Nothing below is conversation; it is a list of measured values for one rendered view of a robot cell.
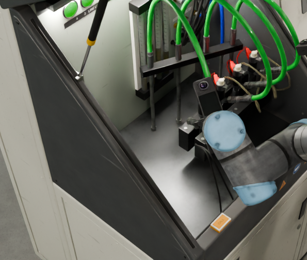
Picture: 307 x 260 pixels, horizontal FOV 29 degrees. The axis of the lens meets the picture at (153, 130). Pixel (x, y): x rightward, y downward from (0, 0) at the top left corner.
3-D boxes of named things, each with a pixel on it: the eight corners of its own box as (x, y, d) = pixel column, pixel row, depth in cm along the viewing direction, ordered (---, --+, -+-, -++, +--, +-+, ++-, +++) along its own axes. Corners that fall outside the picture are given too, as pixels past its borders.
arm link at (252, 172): (299, 179, 118) (272, 130, 118) (257, 208, 114) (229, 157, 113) (277, 183, 125) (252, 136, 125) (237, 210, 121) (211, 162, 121)
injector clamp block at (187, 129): (203, 177, 183) (205, 143, 172) (178, 160, 188) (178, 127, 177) (268, 116, 200) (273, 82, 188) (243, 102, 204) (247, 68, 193)
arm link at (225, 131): (219, 162, 113) (197, 123, 113) (215, 158, 124) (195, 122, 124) (256, 142, 113) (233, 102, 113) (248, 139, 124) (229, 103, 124)
